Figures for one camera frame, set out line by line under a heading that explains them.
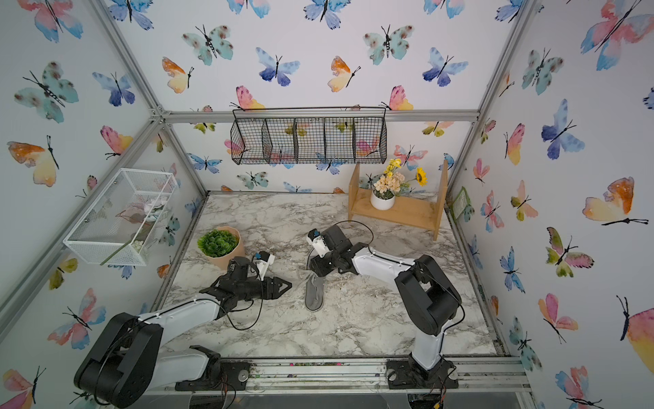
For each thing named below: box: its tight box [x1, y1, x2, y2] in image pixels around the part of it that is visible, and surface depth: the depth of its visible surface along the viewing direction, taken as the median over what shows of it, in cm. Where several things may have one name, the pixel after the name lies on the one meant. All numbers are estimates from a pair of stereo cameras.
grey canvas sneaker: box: [304, 247, 326, 312], surface depth 90 cm
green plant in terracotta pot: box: [197, 225, 246, 271], surface depth 90 cm
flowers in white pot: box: [370, 158, 429, 211], surface depth 95 cm
